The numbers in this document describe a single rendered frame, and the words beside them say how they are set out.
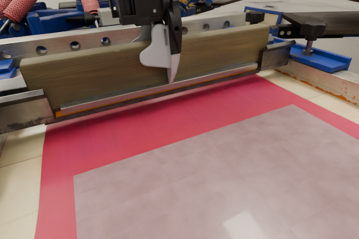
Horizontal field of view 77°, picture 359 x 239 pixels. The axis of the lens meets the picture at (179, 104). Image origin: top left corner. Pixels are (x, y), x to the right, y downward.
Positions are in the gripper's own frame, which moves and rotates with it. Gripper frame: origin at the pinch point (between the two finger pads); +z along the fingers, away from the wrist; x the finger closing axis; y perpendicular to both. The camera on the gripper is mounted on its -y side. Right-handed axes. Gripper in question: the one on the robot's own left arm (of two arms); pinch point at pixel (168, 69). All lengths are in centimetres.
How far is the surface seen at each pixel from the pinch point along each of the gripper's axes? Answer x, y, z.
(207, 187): 20.3, 4.3, 5.3
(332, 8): -106, -200, 19
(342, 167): 24.7, -10.6, 5.3
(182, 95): 0.7, -2.3, 5.3
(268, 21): -172, -194, 39
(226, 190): 21.4, 2.7, 5.3
